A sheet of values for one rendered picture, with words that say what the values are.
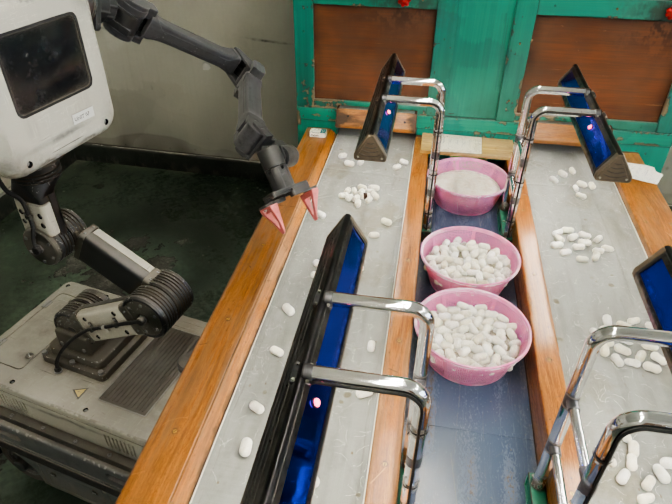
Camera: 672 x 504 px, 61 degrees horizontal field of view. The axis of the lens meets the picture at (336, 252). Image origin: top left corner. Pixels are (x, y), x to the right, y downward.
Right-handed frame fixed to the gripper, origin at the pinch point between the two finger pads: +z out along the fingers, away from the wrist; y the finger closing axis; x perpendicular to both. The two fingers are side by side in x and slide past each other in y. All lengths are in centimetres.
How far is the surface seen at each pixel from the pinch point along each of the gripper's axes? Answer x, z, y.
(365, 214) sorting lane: -20.8, 4.9, -33.4
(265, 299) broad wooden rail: -8.3, 14.0, 12.6
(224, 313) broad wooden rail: -7.5, 12.7, 23.8
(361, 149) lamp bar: 12.2, -10.5, -17.0
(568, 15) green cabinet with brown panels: 14, -28, -112
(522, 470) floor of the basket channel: 38, 62, -4
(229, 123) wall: -174, -70, -76
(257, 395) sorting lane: 9.1, 29.7, 29.7
